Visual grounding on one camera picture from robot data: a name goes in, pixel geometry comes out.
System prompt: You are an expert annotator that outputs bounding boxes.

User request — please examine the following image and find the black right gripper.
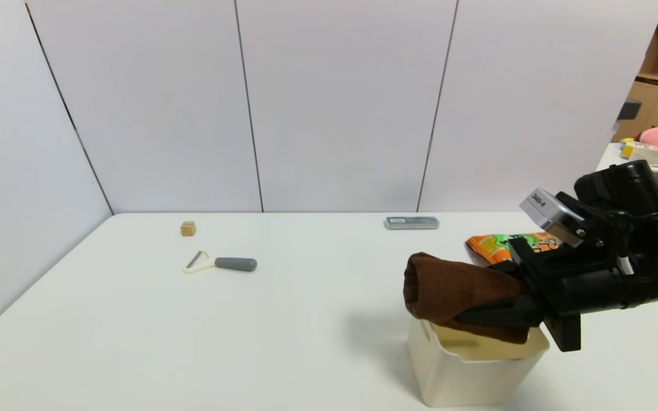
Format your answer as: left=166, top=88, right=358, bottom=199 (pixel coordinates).
left=455, top=235, right=629, bottom=352

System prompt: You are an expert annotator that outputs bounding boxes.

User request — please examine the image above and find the brown towel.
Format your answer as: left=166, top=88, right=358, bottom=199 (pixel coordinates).
left=403, top=252, right=535, bottom=344

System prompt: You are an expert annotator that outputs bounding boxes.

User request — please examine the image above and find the orange snack bag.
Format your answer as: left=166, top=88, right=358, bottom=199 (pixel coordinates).
left=466, top=232, right=564, bottom=266

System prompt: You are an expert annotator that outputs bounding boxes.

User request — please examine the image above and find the flat grey case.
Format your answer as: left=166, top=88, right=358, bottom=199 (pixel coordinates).
left=384, top=216, right=440, bottom=230

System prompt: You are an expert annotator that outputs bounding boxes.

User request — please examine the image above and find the white side table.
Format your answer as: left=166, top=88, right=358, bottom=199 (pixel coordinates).
left=596, top=127, right=658, bottom=213

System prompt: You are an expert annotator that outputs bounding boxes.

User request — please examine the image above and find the white plastic gadget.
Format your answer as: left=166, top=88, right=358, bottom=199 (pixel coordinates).
left=628, top=147, right=658, bottom=166

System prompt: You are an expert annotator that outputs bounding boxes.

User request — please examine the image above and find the small black device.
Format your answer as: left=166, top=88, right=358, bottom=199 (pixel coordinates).
left=617, top=100, right=642, bottom=122

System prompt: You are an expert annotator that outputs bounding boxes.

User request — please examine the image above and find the wooden shelf unit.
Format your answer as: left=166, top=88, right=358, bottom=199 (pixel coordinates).
left=611, top=0, right=658, bottom=143

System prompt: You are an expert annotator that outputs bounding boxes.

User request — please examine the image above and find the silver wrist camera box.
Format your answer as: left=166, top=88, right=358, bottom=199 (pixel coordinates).
left=520, top=188, right=587, bottom=247

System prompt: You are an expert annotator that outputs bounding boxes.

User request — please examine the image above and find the cream plastic box with handles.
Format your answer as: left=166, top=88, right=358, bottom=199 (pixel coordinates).
left=408, top=319, right=551, bottom=407

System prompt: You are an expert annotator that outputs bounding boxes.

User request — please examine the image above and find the peeler with grey handle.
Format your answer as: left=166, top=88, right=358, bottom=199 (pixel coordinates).
left=183, top=250, right=258, bottom=275

